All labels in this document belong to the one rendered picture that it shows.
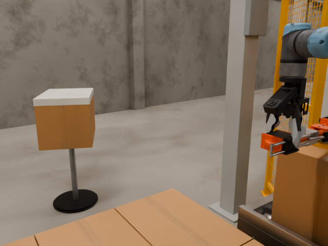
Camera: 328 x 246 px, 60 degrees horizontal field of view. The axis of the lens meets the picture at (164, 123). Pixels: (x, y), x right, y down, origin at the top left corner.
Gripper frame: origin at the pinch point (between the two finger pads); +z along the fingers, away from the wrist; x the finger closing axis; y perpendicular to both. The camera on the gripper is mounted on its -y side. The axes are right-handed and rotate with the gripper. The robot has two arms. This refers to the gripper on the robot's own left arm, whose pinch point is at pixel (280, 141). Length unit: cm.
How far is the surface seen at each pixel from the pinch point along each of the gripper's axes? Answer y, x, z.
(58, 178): -12, 255, 109
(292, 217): 30, 10, 43
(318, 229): 30, -2, 42
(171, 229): -10, 45, 54
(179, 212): 3, 54, 54
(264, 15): 104, 90, -53
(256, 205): 34, 31, 48
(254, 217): 24, 25, 49
